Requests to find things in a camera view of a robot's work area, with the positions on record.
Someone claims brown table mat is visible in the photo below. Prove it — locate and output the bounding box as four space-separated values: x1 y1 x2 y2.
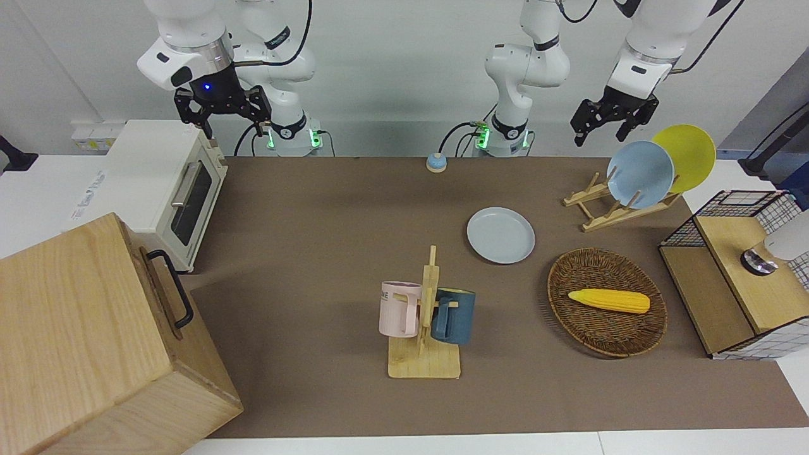
183 156 809 439

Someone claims brown wicker basket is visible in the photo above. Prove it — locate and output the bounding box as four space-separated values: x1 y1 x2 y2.
547 248 668 359

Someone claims black cable loop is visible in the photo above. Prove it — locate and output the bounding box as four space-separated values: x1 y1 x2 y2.
556 0 599 24

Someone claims black box handle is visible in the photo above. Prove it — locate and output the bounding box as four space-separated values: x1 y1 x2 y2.
147 250 194 329

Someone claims white appliance with metal ring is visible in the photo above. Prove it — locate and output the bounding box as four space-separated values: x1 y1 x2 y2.
741 209 809 276

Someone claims light blue plate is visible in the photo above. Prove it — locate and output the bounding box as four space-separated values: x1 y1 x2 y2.
607 140 676 210

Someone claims yellow corn cob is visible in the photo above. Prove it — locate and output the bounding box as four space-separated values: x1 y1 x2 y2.
568 289 651 315

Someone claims white toaster oven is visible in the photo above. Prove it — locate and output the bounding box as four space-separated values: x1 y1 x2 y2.
68 119 229 274

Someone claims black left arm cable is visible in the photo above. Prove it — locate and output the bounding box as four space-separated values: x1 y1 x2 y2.
669 0 745 74

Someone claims wire and wood shelf rack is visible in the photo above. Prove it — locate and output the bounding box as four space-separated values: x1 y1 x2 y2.
659 190 809 361

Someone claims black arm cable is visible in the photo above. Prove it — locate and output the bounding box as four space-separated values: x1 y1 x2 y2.
233 0 314 68
669 0 745 74

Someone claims wooden box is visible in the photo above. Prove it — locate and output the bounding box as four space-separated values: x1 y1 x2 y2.
0 212 244 455

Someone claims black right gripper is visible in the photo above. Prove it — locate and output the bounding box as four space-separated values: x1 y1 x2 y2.
174 75 274 140

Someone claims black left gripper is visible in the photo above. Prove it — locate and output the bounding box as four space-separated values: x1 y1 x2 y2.
571 85 659 147

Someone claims yellow plate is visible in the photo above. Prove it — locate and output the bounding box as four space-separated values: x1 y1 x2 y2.
651 124 717 194

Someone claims dark blue mug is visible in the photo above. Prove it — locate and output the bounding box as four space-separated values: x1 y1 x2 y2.
432 288 476 346

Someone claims silver toaster door handle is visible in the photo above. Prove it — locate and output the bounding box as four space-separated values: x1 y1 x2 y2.
171 161 203 208

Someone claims black stand clamp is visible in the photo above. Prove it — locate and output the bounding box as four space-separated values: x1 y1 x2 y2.
0 135 39 173
738 104 809 179

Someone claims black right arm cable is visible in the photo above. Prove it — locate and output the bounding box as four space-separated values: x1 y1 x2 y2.
233 0 314 68

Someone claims pink mug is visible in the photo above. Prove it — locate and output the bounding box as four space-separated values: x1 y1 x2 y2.
379 281 423 339

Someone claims wooden plate rack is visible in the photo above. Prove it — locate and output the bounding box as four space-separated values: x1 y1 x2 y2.
563 172 683 233

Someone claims gray plate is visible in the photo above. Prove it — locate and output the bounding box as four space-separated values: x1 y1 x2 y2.
466 207 536 265

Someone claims wooden mug holder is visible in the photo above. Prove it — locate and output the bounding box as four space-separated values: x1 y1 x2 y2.
387 245 461 380

